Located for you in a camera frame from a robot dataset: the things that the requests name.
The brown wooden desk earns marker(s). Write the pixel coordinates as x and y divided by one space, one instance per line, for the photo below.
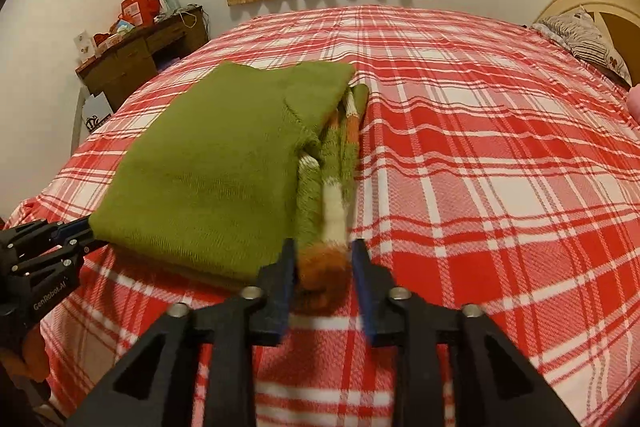
135 57

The light blue packet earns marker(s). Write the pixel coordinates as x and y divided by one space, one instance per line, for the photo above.
170 2

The white paper shopping bag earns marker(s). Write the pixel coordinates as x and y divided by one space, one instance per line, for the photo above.
97 112

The pink quilt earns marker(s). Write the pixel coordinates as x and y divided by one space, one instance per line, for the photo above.
635 102

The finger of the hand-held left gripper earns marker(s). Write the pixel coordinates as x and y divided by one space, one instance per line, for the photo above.
75 252
70 229

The grey patterned pillow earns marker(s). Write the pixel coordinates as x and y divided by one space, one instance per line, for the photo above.
585 42

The green orange cream striped sweater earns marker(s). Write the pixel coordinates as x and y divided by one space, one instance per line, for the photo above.
210 167

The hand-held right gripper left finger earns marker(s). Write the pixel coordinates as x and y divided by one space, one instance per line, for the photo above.
282 302

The red gift box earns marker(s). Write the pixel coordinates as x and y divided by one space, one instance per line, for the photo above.
140 9

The red plaid bed sheet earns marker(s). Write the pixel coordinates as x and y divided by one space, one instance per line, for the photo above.
475 157

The grey leaning frame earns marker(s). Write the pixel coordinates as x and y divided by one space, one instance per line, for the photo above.
79 122

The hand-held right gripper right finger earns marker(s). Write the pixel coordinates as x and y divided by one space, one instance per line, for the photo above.
367 302

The person's left hand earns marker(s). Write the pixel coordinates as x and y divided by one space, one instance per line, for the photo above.
35 352

